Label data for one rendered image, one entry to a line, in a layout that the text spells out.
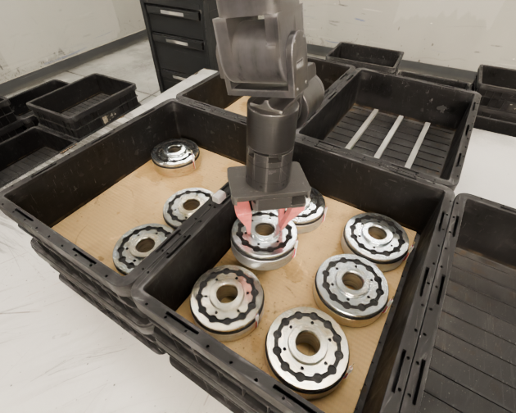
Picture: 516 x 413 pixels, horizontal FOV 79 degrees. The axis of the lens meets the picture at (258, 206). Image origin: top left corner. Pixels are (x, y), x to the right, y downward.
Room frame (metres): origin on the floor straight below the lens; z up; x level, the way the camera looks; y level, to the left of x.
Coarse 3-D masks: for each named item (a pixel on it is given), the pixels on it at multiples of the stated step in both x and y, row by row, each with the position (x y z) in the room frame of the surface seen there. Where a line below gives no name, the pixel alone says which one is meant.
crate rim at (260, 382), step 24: (312, 144) 0.49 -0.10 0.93; (384, 168) 0.42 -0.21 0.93; (216, 216) 0.31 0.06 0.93; (192, 240) 0.27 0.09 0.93; (432, 240) 0.26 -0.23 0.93; (168, 264) 0.23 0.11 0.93; (432, 264) 0.22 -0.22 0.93; (144, 288) 0.19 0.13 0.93; (144, 312) 0.17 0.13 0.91; (168, 312) 0.16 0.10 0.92; (408, 312) 0.16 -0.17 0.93; (192, 336) 0.13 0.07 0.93; (408, 336) 0.13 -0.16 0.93; (216, 360) 0.11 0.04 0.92; (240, 360) 0.11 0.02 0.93; (408, 360) 0.11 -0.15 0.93; (264, 384) 0.09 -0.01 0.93; (288, 408) 0.07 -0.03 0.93; (312, 408) 0.07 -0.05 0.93; (384, 408) 0.07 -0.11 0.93
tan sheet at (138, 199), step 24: (144, 168) 0.55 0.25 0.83; (216, 168) 0.55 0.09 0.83; (120, 192) 0.47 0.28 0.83; (144, 192) 0.47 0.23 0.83; (168, 192) 0.47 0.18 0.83; (72, 216) 0.40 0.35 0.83; (96, 216) 0.40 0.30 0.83; (120, 216) 0.40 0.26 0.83; (144, 216) 0.40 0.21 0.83; (72, 240) 0.34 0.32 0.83; (96, 240) 0.34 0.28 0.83
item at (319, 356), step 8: (296, 328) 0.17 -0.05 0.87; (304, 328) 0.17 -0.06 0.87; (312, 328) 0.17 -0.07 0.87; (288, 336) 0.16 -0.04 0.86; (296, 336) 0.16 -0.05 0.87; (320, 336) 0.16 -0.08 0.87; (288, 344) 0.15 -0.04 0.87; (320, 344) 0.15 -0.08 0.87; (296, 352) 0.14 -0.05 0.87; (320, 352) 0.14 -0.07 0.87; (296, 360) 0.13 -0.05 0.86; (304, 360) 0.13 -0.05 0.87; (312, 360) 0.13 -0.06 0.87; (320, 360) 0.13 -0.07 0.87
